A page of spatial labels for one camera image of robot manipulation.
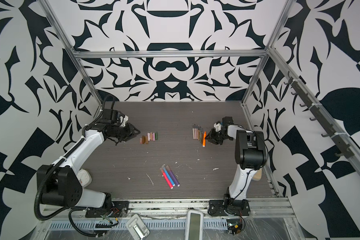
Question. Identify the orange marker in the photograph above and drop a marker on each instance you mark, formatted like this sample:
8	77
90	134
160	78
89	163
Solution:
204	139

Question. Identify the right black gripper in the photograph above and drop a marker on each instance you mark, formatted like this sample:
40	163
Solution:
212	137

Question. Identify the black hook rail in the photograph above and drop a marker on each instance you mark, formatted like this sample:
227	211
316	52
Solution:
322	116

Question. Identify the blue marker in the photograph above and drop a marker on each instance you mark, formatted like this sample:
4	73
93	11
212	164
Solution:
166	174

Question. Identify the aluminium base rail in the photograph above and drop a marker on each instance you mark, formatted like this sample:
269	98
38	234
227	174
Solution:
178	208

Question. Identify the purple marker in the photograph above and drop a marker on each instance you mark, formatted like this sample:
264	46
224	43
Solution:
173	176

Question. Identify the red pink marker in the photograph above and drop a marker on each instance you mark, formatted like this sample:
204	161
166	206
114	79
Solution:
166	178

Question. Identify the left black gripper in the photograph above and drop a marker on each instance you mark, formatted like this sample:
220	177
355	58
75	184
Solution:
129	134

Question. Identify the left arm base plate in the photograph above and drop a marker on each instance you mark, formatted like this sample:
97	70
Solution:
117	209

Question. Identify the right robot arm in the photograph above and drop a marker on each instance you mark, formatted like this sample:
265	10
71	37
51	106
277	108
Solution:
250	154

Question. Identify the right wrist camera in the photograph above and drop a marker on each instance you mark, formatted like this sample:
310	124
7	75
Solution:
218	126

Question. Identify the white tablet device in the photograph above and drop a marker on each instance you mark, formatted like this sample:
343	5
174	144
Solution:
194	225

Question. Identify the green lit circuit board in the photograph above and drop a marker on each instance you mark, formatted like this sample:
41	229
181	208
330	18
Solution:
234	227

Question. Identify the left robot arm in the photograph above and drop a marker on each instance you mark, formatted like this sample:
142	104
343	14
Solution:
59	188

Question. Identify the white timer clock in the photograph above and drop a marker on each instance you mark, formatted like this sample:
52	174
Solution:
84	178

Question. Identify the beige sponge block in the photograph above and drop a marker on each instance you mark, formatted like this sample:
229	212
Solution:
258	175

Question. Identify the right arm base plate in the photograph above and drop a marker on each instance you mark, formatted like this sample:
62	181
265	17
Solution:
220	208

